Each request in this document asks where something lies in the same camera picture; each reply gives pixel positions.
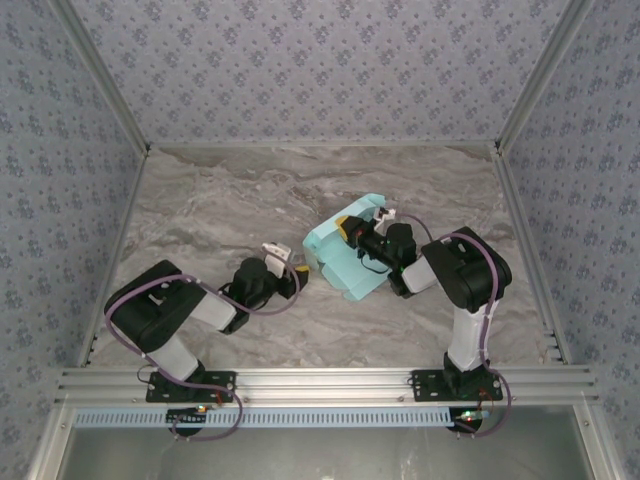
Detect aluminium lower frame bar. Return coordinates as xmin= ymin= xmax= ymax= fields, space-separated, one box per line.
xmin=574 ymin=403 xmax=624 ymax=480
xmin=27 ymin=403 xmax=76 ymax=480

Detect aluminium frame post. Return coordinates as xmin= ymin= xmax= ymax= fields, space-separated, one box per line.
xmin=49 ymin=0 xmax=152 ymax=154
xmin=493 ymin=0 xmax=596 ymax=153

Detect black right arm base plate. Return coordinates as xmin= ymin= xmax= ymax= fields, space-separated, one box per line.
xmin=411 ymin=369 xmax=504 ymax=403

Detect white slotted cable duct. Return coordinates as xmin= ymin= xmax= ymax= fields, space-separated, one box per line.
xmin=73 ymin=406 xmax=454 ymax=430

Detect aluminium table side rail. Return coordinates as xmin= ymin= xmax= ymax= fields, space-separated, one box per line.
xmin=492 ymin=142 xmax=574 ymax=366
xmin=77 ymin=147 xmax=151 ymax=369

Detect grey metal sheet panel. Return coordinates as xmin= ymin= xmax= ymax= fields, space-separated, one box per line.
xmin=59 ymin=424 xmax=599 ymax=480

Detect aluminium mounting beam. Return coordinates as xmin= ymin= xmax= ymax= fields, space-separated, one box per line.
xmin=53 ymin=366 xmax=600 ymax=405

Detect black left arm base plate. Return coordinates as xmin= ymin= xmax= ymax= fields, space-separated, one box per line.
xmin=145 ymin=371 xmax=237 ymax=404

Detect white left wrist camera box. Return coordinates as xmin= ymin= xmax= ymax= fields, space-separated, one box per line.
xmin=261 ymin=241 xmax=293 ymax=277

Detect small black electronics board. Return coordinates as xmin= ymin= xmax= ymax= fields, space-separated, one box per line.
xmin=451 ymin=407 xmax=490 ymax=432
xmin=166 ymin=404 xmax=209 ymax=431

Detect light blue paper box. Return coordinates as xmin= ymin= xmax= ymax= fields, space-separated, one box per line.
xmin=301 ymin=193 xmax=389 ymax=303

